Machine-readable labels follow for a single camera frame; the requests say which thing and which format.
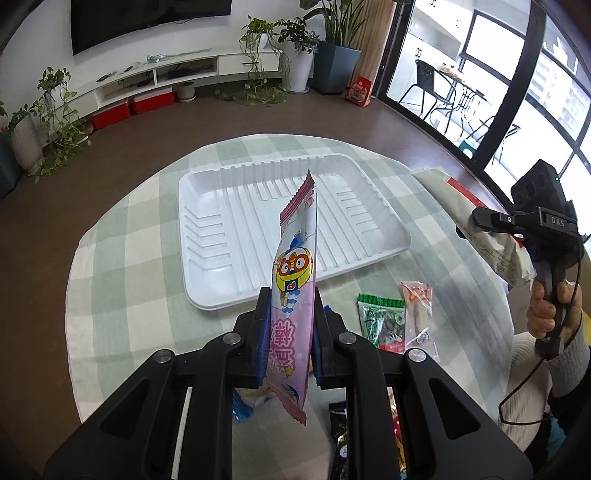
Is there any balcony table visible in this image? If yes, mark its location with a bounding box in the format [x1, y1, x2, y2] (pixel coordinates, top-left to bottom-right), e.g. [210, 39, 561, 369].
[436, 65, 490, 134]

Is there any trailing plant ribbed white pot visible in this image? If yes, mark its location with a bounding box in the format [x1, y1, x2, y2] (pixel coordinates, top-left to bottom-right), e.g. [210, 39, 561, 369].
[9, 67, 93, 183]

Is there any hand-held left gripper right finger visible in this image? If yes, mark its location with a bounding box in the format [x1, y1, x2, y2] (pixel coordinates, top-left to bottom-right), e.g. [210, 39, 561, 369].
[310, 288, 536, 480]

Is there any person's right forearm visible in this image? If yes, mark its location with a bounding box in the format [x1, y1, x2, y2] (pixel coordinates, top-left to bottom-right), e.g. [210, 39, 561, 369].
[547, 323, 591, 400]

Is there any blue snack packet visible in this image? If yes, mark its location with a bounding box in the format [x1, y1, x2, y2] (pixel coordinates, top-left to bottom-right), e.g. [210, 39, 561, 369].
[232, 388, 271, 423]

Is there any black chair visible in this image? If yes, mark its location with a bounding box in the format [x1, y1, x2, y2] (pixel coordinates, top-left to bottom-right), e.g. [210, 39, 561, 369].
[398, 59, 458, 123]

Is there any clear sausage packet orange label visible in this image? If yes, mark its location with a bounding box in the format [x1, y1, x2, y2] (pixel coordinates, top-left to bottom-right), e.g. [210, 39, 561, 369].
[399, 281, 439, 361]

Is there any white plastic tray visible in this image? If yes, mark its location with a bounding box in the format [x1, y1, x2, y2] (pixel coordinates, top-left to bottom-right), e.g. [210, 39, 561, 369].
[178, 153, 411, 311]

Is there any leafy plant tall white pot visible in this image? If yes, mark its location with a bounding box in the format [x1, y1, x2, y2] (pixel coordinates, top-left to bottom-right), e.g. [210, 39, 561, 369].
[274, 17, 321, 93]

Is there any person's torso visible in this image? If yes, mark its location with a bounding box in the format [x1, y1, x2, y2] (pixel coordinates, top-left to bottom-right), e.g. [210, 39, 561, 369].
[501, 332, 555, 455]

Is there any white television cabinet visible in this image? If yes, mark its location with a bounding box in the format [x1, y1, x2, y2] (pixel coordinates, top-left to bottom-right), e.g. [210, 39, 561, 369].
[60, 50, 283, 112]

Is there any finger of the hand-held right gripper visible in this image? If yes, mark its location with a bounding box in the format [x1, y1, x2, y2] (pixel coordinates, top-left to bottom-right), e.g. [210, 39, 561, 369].
[470, 207, 539, 234]

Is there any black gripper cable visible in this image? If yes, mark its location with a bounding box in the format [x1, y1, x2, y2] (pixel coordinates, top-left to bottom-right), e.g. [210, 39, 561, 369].
[499, 258, 583, 425]

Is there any person's right hand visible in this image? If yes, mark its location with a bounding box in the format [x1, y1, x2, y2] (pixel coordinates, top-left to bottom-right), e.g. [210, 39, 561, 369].
[527, 279, 583, 342]

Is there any black window frame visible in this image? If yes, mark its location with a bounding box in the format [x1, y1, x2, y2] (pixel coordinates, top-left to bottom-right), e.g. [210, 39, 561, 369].
[374, 0, 591, 213]

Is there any black snack packet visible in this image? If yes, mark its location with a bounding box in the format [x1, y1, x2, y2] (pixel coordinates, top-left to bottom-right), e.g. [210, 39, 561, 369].
[329, 401, 352, 480]

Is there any red storage box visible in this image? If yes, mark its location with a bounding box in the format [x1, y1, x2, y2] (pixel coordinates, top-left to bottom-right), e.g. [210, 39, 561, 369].
[90, 100, 131, 131]
[131, 89, 175, 114]

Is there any large plant grey-blue pot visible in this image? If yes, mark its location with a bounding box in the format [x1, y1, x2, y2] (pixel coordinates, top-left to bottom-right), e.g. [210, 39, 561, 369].
[300, 0, 370, 95]

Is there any green checked tablecloth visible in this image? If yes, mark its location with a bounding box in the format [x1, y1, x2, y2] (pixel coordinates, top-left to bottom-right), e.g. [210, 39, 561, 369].
[65, 134, 515, 423]

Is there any red gift bag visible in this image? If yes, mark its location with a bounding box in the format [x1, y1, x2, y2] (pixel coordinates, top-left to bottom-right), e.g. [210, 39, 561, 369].
[346, 76, 373, 108]

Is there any black television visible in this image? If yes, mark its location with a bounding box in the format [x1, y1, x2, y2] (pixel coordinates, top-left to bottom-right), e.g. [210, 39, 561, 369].
[70, 0, 232, 57]

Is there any trailing pothos plant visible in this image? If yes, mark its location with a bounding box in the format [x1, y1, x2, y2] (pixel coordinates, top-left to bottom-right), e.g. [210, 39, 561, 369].
[239, 16, 289, 107]

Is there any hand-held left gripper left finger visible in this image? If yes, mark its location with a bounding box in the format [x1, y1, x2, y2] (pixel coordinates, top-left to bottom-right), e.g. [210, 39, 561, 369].
[44, 286, 273, 480]

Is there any beige snack packet red label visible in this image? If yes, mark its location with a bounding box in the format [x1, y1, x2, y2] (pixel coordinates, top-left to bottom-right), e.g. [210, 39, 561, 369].
[411, 167, 536, 288]

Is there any green snack packet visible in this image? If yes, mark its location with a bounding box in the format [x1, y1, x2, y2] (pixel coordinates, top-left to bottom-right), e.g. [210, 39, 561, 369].
[358, 294, 407, 354]

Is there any pink cartoon snack packet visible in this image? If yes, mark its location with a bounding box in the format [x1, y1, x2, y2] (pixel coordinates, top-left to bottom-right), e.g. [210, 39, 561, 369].
[269, 170, 319, 426]

